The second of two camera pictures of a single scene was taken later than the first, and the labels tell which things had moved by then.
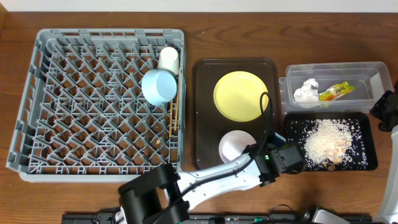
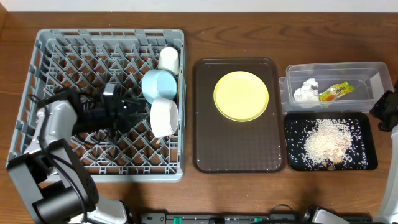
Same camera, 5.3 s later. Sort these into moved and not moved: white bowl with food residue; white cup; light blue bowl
Moved: white bowl with food residue
Not moved: light blue bowl; white cup
